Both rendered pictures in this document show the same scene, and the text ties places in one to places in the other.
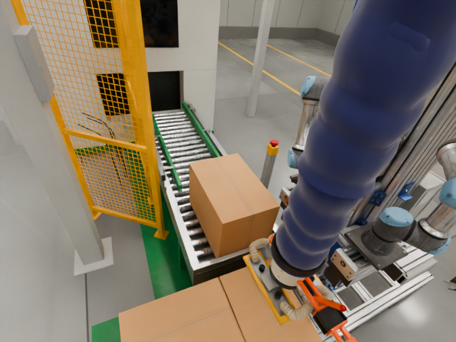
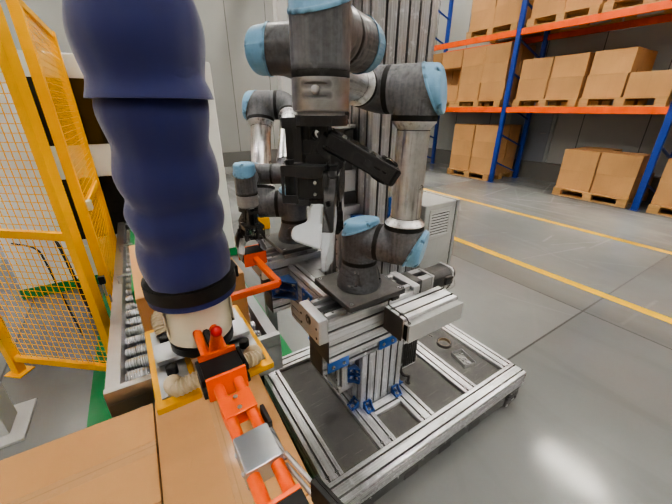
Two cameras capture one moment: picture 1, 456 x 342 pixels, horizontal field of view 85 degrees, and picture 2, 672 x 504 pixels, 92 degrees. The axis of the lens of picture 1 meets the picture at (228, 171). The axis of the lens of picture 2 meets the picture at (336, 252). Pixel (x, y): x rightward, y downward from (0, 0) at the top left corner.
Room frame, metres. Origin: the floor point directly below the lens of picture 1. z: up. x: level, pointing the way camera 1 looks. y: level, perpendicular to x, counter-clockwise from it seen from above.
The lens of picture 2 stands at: (-0.13, -0.68, 1.58)
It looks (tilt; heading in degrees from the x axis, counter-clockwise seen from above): 24 degrees down; 357
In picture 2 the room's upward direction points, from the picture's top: straight up
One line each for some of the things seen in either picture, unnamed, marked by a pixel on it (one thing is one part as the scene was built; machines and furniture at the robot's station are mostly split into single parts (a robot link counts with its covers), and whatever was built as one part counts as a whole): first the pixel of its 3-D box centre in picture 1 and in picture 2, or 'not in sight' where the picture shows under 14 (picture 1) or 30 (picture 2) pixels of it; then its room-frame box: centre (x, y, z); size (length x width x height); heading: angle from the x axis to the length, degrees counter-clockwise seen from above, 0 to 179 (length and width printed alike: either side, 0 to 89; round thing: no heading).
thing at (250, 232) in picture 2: not in sight; (250, 223); (1.01, -0.43, 1.20); 0.09 x 0.08 x 0.12; 30
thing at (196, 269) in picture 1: (242, 254); (202, 363); (0.97, -0.16, 0.58); 0.70 x 0.03 x 0.06; 118
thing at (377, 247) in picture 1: (381, 237); (359, 270); (0.83, -0.81, 1.09); 0.15 x 0.15 x 0.10
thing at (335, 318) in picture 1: (329, 317); (223, 371); (0.43, -0.46, 1.05); 0.10 x 0.08 x 0.06; 120
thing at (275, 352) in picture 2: (240, 262); (206, 382); (0.97, -0.16, 0.48); 0.70 x 0.03 x 0.15; 118
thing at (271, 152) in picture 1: (262, 191); (269, 290); (1.71, -0.34, 0.50); 0.07 x 0.07 x 1.00; 28
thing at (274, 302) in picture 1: (269, 282); (169, 357); (0.60, -0.25, 0.95); 0.34 x 0.10 x 0.05; 30
